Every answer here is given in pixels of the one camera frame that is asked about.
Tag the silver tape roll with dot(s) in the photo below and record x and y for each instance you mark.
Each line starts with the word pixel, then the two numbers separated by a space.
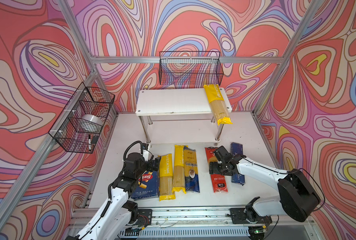
pixel 93 119

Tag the red spaghetti bag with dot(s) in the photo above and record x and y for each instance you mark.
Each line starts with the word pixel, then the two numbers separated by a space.
pixel 218 181

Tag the blue Barilla rigatoni box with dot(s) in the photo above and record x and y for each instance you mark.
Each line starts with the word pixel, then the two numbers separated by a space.
pixel 148 186

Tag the white two-tier shelf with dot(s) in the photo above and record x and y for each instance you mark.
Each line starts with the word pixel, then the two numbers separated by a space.
pixel 177 116

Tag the black wire basket left wall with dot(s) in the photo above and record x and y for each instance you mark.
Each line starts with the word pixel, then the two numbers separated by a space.
pixel 71 131

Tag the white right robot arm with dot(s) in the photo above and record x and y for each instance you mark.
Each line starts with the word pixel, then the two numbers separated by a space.
pixel 295 197

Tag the black wire basket wall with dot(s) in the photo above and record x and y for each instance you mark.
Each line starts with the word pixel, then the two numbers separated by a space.
pixel 190 69
pixel 71 131

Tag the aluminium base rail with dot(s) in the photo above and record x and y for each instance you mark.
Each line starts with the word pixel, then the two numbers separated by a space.
pixel 216 222

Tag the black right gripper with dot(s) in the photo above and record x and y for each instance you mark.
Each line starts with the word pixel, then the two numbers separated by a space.
pixel 213 167

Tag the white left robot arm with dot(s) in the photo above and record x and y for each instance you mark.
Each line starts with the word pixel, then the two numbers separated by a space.
pixel 119 212

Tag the yellow pastatime spaghetti bag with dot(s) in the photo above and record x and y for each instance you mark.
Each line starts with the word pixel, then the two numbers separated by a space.
pixel 179 177
pixel 217 104
pixel 166 176

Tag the black marker pen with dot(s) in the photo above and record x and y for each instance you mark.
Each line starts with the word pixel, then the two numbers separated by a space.
pixel 89 143

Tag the black wire basket back wall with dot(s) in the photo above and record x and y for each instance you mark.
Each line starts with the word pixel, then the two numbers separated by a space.
pixel 190 69

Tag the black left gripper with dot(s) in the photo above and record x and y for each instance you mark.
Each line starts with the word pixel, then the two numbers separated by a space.
pixel 150 167

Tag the blue Ankara spaghetti bag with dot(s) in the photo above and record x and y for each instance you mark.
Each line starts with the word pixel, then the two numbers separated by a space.
pixel 190 170

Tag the dark blue Barilla spaghetti box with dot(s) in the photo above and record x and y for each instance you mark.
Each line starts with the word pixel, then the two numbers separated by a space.
pixel 237 148

